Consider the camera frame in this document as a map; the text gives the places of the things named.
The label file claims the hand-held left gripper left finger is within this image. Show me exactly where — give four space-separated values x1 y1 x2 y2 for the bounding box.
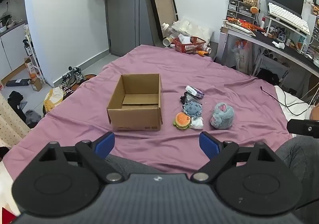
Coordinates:
37 131 125 184

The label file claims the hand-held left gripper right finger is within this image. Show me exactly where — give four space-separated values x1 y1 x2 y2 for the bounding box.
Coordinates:
191 131 278 184

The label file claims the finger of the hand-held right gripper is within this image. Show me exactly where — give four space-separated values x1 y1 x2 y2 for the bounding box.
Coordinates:
287 119 319 139

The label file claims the white soft pouch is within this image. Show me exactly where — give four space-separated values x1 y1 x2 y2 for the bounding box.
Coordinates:
190 116 204 130

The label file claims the grey fluffy plush toy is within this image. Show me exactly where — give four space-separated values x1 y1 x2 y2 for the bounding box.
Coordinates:
209 103 235 130

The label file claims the burger plush toy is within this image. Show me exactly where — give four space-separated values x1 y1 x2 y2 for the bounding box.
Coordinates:
173 112 192 130

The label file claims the blue octopus plush toy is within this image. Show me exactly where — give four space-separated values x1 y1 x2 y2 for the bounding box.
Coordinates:
183 102 203 117

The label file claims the black packet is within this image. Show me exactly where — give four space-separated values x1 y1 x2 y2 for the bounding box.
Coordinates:
179 92 191 104

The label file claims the purple white packet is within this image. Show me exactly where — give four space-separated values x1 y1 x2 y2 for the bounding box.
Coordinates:
185 86 205 99

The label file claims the person's right leg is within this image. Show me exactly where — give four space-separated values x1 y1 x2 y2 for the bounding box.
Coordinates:
274 136 319 224

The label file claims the white blanket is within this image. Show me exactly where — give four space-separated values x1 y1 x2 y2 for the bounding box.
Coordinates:
274 85 316 137

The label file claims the black printed cloth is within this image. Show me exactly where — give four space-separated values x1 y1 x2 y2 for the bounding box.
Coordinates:
60 85 75 101

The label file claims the yellow white bag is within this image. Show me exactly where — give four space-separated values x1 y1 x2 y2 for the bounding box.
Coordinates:
43 87 65 112

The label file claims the pink bed sheet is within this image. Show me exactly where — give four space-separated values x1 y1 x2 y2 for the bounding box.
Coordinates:
0 45 294 185

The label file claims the grey sneaker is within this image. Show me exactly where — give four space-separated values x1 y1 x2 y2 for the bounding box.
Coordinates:
60 72 75 87
71 67 86 83

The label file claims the grey fluffy cloth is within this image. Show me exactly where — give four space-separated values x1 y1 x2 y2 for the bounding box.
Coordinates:
25 110 41 125

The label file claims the black topped white desk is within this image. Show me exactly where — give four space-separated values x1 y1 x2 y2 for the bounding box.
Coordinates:
216 25 319 82

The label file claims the small open cardboard box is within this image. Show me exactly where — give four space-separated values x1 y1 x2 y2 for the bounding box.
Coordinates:
29 78 43 92

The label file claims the white paper bag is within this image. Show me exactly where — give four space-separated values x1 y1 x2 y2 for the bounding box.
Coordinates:
232 40 253 74

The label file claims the dotted cream cloth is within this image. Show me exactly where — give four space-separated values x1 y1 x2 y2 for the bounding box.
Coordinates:
0 93 32 148

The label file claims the black clothing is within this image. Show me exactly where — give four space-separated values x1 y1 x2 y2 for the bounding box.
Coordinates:
7 91 25 115

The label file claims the red plastic basket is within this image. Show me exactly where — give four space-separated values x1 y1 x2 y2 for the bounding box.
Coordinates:
173 36 207 54

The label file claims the tall printed cardboard box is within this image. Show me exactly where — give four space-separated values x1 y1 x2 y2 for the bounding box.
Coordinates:
24 57 40 77

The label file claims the dark flat package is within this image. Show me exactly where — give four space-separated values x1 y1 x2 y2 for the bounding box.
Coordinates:
5 78 31 87

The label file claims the white monitor riser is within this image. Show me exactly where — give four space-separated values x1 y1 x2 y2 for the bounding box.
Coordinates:
264 14 309 40

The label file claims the white keyboard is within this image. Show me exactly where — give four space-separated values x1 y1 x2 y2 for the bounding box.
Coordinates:
268 2 310 35

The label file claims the clear plastic bag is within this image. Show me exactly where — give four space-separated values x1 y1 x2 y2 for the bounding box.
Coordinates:
172 17 215 45

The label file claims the white shelf rack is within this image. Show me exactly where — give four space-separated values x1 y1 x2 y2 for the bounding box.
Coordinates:
23 25 45 84

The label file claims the clear bottle white cap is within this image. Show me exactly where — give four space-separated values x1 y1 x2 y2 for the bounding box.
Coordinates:
162 22 175 38

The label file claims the grey door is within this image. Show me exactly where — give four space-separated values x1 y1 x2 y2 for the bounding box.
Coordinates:
105 0 165 57

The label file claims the small drawer organizer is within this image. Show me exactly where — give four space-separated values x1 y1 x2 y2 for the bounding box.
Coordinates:
226 0 257 24

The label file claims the white cabinet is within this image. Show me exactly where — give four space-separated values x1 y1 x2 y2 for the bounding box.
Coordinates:
0 22 29 77

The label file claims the black framed board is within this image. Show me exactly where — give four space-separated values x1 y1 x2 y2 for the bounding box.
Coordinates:
148 0 179 40

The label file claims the black cable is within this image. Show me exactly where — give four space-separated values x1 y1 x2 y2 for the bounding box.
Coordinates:
260 86 312 116

